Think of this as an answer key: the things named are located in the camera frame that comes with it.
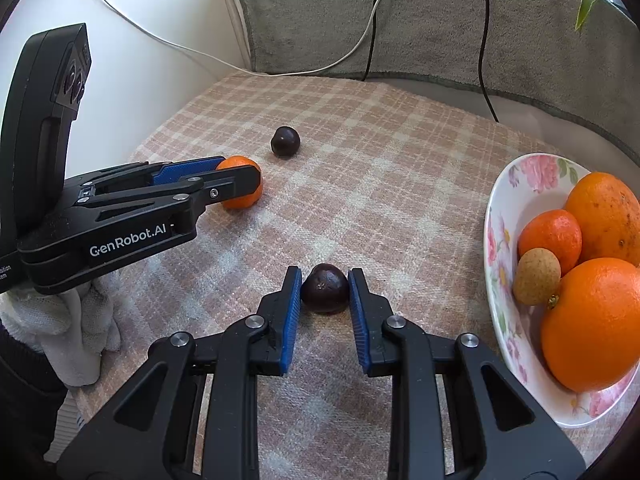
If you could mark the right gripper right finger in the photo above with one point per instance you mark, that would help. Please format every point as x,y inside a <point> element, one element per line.
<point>457,410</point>

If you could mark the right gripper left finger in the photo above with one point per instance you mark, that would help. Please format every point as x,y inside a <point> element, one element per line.
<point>190,410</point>

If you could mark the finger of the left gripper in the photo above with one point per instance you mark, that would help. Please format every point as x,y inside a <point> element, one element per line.
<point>187,168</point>
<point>220,189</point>

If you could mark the small mandarin with stem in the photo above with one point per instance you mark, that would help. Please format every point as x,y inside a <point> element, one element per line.
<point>248,182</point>

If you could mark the dark plum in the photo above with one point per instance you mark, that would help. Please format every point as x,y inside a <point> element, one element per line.
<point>325,290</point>
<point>285,142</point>

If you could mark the brown kiwi fruit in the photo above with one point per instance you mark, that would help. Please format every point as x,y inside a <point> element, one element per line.
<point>537,277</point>

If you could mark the large orange with stem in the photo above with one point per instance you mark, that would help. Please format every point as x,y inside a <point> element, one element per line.
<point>590,336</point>

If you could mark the small tangerine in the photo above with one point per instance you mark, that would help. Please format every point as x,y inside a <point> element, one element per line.
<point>557,231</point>

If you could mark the large speckled orange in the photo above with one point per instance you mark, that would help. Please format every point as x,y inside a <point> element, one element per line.
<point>607,212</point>

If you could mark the left hand grey glove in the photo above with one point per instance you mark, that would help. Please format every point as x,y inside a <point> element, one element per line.
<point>71,329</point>

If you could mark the pink plaid blanket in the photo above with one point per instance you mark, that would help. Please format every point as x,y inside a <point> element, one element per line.
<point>384,181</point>

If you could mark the grey towel on sill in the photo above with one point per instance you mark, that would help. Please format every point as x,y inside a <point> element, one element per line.
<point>523,50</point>

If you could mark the floral white plate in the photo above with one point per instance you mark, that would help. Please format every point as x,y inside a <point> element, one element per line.
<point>526,187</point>

